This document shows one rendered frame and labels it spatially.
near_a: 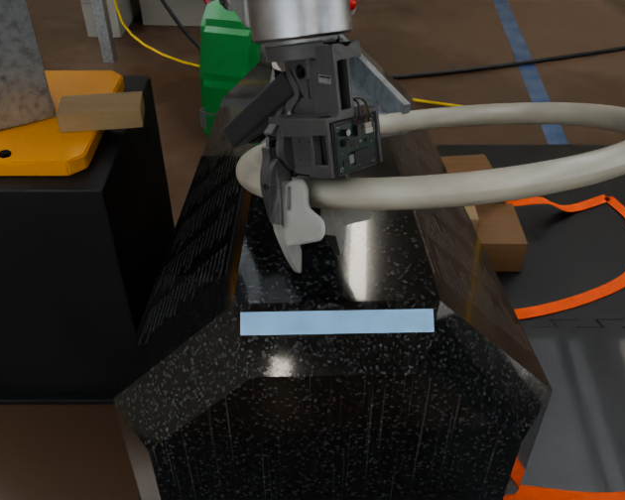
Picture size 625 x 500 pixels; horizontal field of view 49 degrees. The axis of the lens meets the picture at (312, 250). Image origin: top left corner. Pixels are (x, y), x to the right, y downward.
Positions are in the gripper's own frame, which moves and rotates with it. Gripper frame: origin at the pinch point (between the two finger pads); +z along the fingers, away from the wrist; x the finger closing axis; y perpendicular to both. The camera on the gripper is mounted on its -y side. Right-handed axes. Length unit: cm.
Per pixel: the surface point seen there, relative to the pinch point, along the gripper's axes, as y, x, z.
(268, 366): -31.9, 17.9, 30.3
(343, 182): 5.3, -0.1, -7.4
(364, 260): -29, 40, 19
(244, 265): -43, 25, 17
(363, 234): -33, 46, 16
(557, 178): 20.9, 10.1, -6.4
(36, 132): -120, 28, -5
